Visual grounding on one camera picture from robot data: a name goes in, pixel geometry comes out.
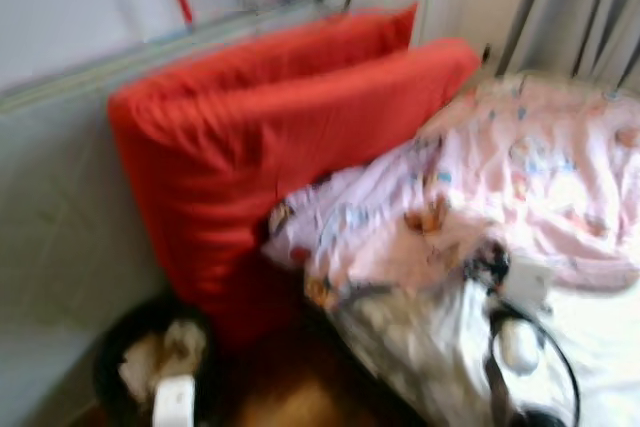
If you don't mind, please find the pink cartoon print blanket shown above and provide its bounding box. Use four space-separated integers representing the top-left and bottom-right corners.
262 72 640 308

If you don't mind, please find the red folded mattress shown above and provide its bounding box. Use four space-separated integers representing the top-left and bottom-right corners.
108 2 483 348

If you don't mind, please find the grey pleated curtain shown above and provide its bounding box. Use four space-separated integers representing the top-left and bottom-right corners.
495 0 640 83

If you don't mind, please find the crumpled white paper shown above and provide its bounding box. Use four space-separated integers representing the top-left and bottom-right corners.
118 319 209 403

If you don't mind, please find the black round waste bin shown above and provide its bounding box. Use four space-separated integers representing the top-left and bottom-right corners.
92 292 226 427

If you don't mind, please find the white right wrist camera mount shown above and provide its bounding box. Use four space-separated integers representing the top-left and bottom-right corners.
500 255 556 313

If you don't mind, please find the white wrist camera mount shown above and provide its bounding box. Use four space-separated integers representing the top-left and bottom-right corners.
152 375 198 427
500 255 556 313

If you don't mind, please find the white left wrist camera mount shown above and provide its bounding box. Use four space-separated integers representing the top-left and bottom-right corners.
152 375 198 427

